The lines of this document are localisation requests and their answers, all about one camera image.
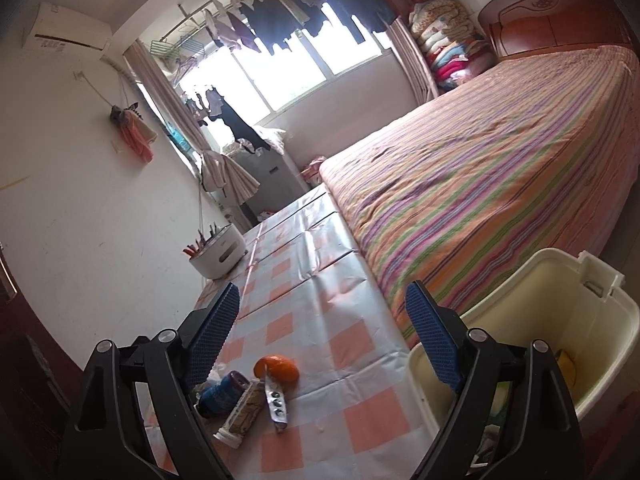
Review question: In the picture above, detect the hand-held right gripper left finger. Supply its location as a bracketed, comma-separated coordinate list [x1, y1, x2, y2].
[60, 281, 242, 480]

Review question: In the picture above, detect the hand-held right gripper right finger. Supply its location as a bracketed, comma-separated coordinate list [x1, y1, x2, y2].
[404, 280, 586, 480]

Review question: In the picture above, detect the small blue bottle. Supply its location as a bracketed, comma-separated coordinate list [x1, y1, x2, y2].
[197, 371, 249, 416]

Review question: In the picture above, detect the orange tangerine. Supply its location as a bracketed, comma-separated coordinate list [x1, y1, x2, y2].
[252, 355, 300, 383]

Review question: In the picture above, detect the silver blister pack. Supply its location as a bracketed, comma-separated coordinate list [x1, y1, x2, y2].
[262, 367, 290, 433]

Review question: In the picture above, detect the cream plastic bin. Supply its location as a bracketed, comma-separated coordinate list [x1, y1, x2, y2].
[407, 247, 640, 466]

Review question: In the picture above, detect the white utensil holder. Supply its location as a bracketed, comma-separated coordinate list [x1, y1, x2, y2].
[186, 223, 249, 279]

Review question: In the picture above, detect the bundle of chopsticks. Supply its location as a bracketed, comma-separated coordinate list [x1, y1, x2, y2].
[182, 222, 223, 258]

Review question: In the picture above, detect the pink checkered tablecloth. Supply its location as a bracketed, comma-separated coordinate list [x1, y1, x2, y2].
[135, 183, 441, 480]

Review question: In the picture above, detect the striped tied cloth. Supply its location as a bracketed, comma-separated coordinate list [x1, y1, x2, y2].
[200, 150, 261, 206]

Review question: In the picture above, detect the grey washing machine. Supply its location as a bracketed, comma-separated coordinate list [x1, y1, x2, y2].
[232, 152, 311, 216]

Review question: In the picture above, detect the dark wooden door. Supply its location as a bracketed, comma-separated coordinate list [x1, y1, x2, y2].
[0, 247, 96, 480]

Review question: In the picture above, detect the bed with striped sheet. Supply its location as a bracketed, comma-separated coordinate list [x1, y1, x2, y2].
[319, 45, 640, 348]

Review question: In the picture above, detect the white cloth pile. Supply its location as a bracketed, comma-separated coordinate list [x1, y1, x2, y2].
[222, 127, 288, 156]

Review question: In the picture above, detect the orange hanging towel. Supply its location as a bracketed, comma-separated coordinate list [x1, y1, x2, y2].
[110, 104, 158, 163]

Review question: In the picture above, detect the black hanging garment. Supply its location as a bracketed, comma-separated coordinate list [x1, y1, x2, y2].
[217, 95, 271, 153]

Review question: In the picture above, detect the small hanging laundry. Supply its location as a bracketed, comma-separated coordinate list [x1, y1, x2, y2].
[182, 87, 226, 128]

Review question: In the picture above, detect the pink striped curtain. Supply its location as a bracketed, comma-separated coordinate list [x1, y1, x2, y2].
[122, 42, 213, 161]
[387, 17, 441, 106]

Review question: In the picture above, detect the stack of folded quilts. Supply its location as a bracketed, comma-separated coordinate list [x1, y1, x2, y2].
[407, 0, 496, 93]

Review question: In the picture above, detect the white air conditioner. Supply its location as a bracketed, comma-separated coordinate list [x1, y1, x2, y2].
[21, 1, 113, 53]

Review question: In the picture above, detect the brown wooden headboard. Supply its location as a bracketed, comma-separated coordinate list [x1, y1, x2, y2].
[477, 0, 636, 63]

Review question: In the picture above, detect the metal wire rack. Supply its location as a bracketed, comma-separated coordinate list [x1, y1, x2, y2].
[150, 30, 206, 68]

